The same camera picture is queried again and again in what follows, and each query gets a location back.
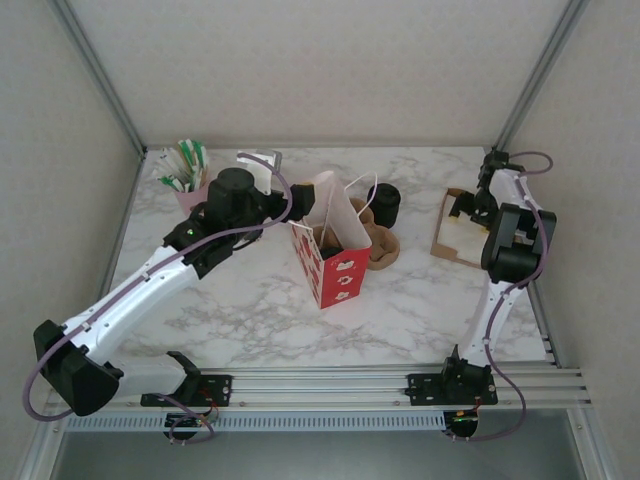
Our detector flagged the aluminium frame post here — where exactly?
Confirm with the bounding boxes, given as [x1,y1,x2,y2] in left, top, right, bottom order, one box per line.
[49,0,150,157]
[492,0,591,157]

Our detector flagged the aluminium mounting rail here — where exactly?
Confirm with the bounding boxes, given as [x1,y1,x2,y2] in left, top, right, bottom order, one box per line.
[47,366,594,415]

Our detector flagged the stack of black lids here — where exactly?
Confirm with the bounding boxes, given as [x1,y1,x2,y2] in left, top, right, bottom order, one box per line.
[366,182,403,231]

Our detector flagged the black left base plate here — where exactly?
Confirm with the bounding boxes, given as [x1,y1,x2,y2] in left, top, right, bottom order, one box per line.
[140,373,234,407]

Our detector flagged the aluminium side rail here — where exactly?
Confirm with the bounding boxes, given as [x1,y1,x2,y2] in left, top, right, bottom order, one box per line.
[107,148,148,281]
[485,147,561,369]

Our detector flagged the slotted grey cable duct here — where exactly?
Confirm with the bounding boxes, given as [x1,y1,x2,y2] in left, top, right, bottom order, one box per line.
[64,412,447,432]

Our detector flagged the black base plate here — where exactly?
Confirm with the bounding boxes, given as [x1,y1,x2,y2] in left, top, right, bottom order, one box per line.
[407,372,500,407]
[140,373,234,407]

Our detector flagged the white paper napkins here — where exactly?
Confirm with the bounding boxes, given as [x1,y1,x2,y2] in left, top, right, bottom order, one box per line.
[435,196,491,265]

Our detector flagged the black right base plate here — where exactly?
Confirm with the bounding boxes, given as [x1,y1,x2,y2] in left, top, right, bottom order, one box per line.
[407,372,500,407]

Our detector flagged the brown cardboard napkin tray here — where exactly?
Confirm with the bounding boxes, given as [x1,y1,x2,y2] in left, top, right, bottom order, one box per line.
[430,187,496,267]

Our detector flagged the red paper gift bag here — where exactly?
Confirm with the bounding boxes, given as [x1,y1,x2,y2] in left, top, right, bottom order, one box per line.
[290,170,380,311]

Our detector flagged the small circuit board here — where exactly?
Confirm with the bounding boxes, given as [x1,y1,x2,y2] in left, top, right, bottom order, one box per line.
[446,410,480,436]
[164,412,211,437]

